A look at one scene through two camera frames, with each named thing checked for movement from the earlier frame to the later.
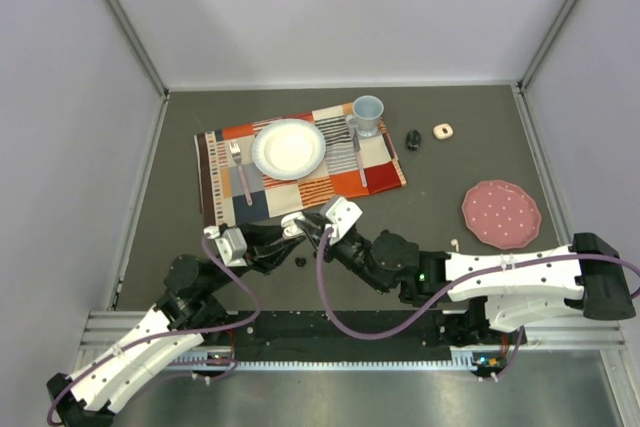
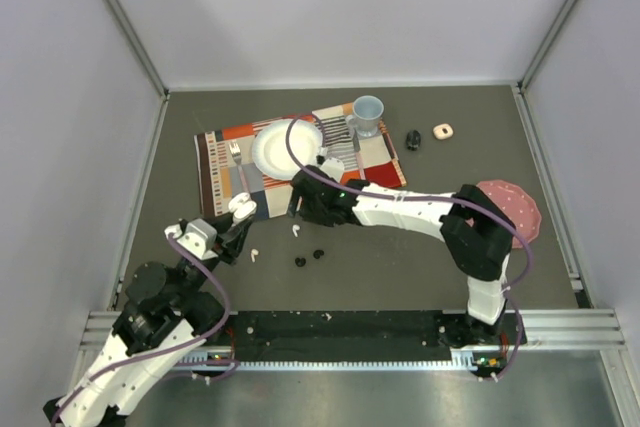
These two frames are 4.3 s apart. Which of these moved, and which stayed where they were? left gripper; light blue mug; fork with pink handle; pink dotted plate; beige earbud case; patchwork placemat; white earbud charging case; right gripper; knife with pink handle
Moved: left gripper; white earbud charging case; right gripper
Stayed: beige earbud case; light blue mug; fork with pink handle; pink dotted plate; knife with pink handle; patchwork placemat
